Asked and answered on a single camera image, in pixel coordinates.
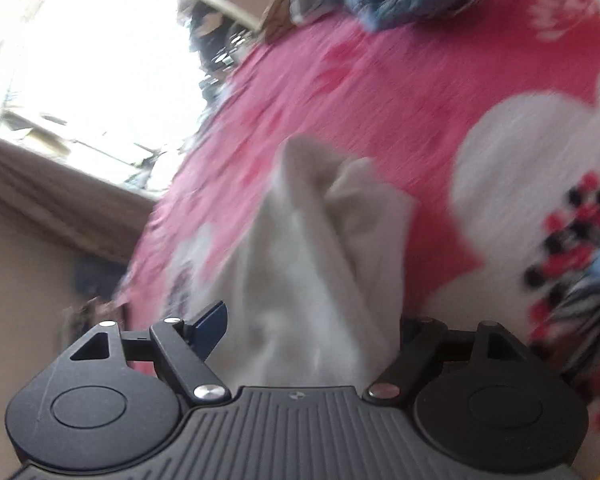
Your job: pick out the pink floral blanket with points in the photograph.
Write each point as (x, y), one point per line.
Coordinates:
(490, 120)

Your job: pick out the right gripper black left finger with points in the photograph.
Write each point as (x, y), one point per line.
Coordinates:
(163, 365)

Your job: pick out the white long-sleeve garment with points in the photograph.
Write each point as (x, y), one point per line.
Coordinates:
(315, 287)

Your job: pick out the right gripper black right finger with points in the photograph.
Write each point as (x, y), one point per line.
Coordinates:
(429, 349)

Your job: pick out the black wheelchair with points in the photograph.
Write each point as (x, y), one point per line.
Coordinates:
(220, 42)

